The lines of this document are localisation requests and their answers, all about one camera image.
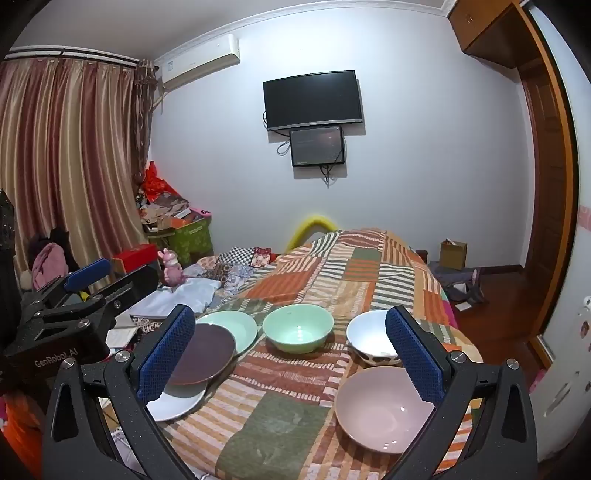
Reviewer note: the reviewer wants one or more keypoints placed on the red bag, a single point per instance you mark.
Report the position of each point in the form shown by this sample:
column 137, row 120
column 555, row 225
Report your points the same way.
column 152, row 182

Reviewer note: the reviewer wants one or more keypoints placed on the brown wooden door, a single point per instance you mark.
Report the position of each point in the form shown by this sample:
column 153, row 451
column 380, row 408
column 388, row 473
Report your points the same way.
column 545, row 184

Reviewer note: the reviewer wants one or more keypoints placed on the green bowl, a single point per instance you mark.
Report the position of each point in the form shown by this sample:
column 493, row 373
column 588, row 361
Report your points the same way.
column 295, row 332

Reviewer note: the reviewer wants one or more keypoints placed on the pink garment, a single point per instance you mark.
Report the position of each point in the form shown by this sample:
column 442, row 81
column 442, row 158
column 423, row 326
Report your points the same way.
column 48, row 265

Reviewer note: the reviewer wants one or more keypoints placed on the stack of white papers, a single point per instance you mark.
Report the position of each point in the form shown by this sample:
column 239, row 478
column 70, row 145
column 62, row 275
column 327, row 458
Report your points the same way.
column 122, row 332

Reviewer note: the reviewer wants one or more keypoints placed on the pile of cartons and papers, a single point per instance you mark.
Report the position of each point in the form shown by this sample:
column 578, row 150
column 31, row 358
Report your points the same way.
column 164, row 210

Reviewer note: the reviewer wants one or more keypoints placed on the striped pink beige curtain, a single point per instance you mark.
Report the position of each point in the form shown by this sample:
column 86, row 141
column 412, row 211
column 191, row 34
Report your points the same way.
column 69, row 161

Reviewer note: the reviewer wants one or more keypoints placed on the small black monitor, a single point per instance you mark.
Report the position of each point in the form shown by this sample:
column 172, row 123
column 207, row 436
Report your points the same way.
column 316, row 145

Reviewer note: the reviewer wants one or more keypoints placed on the grey bag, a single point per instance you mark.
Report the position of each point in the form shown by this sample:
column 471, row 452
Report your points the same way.
column 455, row 279

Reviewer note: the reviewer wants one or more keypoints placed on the green plate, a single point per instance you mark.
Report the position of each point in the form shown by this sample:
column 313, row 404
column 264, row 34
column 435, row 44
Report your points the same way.
column 231, row 325

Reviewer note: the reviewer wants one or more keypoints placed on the white plate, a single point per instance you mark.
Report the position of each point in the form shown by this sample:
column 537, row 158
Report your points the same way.
column 178, row 406

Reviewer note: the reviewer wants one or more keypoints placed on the white brown-spotted bowl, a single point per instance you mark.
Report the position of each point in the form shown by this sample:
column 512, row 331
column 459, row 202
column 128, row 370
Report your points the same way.
column 367, row 332

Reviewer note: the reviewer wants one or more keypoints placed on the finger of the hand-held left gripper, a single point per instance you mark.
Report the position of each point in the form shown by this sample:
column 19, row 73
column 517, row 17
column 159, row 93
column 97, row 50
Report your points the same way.
column 87, row 274
column 134, row 286

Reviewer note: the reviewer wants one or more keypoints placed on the pink toy rabbit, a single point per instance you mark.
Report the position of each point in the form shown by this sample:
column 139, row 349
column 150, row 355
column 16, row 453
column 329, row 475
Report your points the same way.
column 173, row 272

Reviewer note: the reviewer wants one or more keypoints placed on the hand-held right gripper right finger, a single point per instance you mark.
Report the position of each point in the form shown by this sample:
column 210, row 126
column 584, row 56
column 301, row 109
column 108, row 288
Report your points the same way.
column 415, row 355

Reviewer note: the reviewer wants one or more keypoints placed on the red patterned cloth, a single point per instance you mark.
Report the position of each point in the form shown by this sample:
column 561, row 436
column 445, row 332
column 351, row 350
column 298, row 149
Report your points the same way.
column 262, row 257

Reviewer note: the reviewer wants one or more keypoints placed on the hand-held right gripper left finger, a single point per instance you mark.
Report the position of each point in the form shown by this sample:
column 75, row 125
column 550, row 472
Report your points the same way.
column 166, row 355

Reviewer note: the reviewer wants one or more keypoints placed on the cardboard box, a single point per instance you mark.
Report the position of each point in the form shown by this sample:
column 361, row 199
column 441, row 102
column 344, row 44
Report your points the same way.
column 452, row 256

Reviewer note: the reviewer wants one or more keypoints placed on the checkered patchwork quilt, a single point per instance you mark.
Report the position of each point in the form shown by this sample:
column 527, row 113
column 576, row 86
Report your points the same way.
column 231, row 272

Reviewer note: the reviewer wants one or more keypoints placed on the dark brown plate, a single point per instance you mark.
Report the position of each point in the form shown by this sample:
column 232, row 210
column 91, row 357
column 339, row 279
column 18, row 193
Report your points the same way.
column 207, row 353

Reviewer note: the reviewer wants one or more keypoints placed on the white curtain rail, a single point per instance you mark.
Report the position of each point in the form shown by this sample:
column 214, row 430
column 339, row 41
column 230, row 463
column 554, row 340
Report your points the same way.
column 69, row 54

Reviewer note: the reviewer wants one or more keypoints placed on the black garment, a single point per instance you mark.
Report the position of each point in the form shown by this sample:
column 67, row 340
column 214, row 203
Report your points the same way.
column 64, row 244

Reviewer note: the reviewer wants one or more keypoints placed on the white cloth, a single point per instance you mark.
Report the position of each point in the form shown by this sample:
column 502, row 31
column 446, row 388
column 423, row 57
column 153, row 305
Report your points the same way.
column 184, row 295

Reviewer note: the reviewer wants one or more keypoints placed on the green box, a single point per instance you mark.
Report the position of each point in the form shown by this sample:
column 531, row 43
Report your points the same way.
column 194, row 240

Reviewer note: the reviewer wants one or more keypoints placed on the striped patchwork blanket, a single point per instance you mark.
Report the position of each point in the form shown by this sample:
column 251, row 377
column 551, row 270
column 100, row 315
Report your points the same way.
column 295, row 415

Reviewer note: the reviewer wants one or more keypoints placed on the red box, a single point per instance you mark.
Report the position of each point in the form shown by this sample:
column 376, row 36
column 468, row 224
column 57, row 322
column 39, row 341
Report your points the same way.
column 134, row 256

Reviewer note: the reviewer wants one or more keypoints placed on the brown wooden overhead cabinet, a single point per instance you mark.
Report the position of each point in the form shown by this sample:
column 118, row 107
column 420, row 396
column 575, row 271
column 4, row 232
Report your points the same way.
column 485, row 27

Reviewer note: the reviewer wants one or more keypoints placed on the white air conditioner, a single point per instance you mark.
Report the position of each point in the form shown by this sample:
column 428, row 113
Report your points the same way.
column 203, row 60

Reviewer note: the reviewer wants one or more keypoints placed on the white wardrobe door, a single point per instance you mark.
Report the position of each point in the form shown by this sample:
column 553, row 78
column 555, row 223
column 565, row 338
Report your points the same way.
column 568, row 346

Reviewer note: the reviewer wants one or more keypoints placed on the black wall television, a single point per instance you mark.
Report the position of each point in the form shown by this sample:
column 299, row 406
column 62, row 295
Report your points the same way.
column 311, row 99

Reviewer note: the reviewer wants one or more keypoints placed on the pink bowl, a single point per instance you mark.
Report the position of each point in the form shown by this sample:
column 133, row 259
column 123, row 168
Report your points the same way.
column 378, row 406

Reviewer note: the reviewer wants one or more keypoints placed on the yellow foam tube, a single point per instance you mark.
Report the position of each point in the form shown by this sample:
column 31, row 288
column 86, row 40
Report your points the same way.
column 318, row 220

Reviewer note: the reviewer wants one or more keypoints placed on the person's orange garment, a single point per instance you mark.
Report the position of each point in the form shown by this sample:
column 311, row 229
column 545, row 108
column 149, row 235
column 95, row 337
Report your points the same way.
column 21, row 424

